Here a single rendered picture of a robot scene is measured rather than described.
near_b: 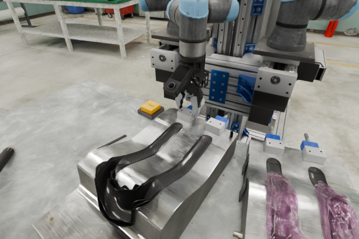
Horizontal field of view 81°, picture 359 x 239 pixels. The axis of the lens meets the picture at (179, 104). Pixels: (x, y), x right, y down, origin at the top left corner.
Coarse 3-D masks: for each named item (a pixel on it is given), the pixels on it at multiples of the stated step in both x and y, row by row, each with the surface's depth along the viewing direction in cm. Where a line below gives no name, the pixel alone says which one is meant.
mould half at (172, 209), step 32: (160, 128) 68; (192, 128) 67; (96, 160) 50; (160, 160) 56; (224, 160) 61; (96, 192) 49; (160, 192) 44; (192, 192) 46; (32, 224) 45; (64, 224) 45; (96, 224) 45; (160, 224) 38
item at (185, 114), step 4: (184, 108) 72; (188, 108) 74; (180, 112) 70; (184, 112) 70; (188, 112) 70; (192, 112) 70; (180, 116) 71; (184, 116) 69; (188, 116) 68; (192, 116) 70; (184, 120) 70; (188, 120) 69; (192, 120) 71
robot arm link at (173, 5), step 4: (172, 0) 65; (176, 0) 62; (168, 4) 65; (172, 4) 62; (176, 4) 60; (168, 8) 64; (172, 8) 61; (176, 8) 59; (168, 12) 64; (172, 12) 61; (208, 12) 63; (168, 16) 66; (172, 16) 62; (172, 20) 64; (176, 24) 61
